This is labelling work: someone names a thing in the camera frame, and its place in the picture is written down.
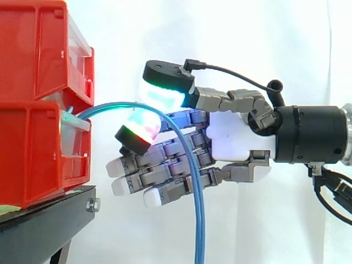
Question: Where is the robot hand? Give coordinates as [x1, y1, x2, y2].
[105, 59, 277, 208]

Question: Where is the red bin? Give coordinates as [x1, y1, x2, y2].
[0, 99, 92, 210]
[0, 0, 95, 107]

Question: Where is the black stand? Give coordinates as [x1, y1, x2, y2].
[0, 184, 101, 264]

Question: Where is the blue cable bundle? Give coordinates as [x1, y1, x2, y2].
[65, 102, 207, 264]

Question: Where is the thin black cable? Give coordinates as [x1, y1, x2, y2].
[307, 161, 352, 224]
[183, 59, 272, 91]

